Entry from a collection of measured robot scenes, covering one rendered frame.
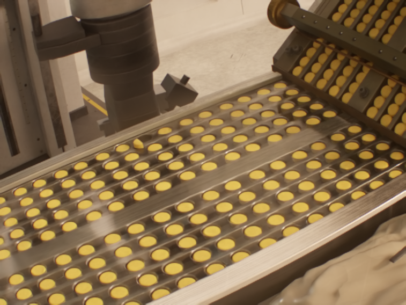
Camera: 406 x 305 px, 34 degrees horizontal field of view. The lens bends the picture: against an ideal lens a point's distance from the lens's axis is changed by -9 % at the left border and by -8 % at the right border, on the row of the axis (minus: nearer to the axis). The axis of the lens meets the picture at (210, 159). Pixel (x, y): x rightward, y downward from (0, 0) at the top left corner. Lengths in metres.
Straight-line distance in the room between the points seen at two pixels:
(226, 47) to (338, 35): 2.57
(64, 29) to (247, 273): 0.37
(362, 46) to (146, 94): 0.26
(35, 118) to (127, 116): 1.14
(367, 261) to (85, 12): 0.40
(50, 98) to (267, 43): 1.54
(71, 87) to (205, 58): 1.16
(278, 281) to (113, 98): 0.35
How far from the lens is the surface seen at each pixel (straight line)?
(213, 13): 3.28
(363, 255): 0.38
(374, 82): 0.57
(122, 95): 0.71
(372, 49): 0.55
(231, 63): 2.98
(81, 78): 3.06
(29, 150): 1.88
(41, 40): 0.69
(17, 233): 0.50
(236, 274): 0.41
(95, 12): 0.67
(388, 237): 0.40
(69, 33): 0.68
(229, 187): 0.50
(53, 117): 1.82
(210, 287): 0.41
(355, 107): 0.57
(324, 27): 0.59
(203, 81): 2.85
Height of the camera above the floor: 1.23
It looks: 32 degrees down
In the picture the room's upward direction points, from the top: 8 degrees counter-clockwise
